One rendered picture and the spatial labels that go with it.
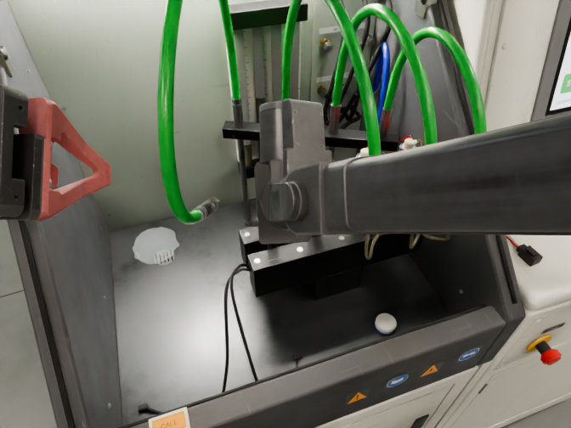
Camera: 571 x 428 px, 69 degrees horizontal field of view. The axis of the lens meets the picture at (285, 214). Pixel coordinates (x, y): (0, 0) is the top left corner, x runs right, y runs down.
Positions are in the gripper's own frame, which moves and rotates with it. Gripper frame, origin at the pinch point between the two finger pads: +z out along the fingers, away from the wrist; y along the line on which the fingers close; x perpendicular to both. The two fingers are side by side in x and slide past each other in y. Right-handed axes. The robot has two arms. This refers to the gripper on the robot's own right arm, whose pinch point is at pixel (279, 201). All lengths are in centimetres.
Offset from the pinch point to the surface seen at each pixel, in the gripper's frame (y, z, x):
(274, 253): -8.9, 12.0, 0.9
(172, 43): 14.6, -22.0, 10.0
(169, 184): 2.2, -20.3, 11.3
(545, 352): -30, 13, -49
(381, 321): -23.3, 16.2, -18.9
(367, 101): 10.3, -16.0, -9.1
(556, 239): -9, 11, -50
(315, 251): -9.0, 11.8, -6.4
